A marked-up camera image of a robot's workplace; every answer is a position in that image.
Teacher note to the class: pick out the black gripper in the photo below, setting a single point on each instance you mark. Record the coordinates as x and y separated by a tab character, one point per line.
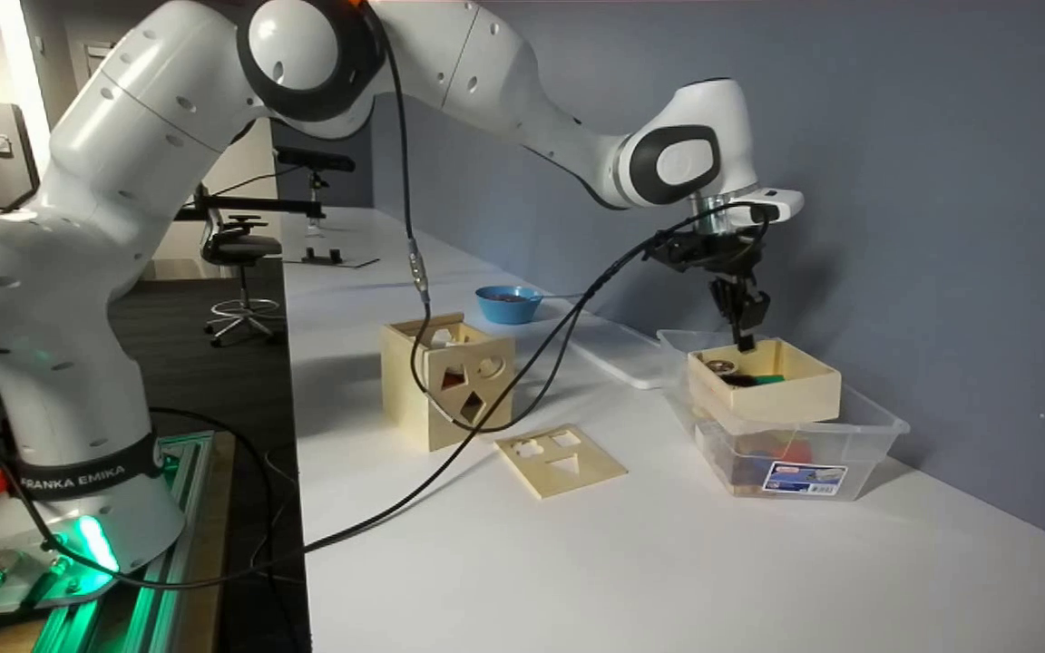
738	293

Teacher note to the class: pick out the small wooden box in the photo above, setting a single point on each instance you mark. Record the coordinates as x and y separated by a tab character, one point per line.
778	402

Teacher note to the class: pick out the clear plastic lunchbox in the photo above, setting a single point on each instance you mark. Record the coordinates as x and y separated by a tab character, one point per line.
871	439

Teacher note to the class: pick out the robot base mounting platform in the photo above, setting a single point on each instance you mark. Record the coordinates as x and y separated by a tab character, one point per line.
171	566

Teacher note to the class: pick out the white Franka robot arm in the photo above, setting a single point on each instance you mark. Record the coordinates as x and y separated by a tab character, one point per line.
109	181

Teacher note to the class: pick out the clear plastic lunchbox lid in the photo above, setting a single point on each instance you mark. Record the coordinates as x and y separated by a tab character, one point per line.
626	348

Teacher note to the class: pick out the red toy block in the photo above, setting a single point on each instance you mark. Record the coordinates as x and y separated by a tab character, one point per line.
796	452

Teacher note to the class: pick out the wooden lid with shape cutouts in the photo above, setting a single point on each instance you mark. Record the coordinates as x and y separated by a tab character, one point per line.
560	466

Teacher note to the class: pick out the blue bowl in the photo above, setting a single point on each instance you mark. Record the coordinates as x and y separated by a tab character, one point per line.
509	307

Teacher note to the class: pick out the big wooden shape sorter cube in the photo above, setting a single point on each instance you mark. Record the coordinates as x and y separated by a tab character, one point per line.
454	393

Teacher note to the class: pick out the black office chair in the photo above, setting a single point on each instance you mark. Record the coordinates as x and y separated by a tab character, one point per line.
241	260

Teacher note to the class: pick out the black camera stand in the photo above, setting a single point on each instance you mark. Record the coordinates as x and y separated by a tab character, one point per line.
311	202

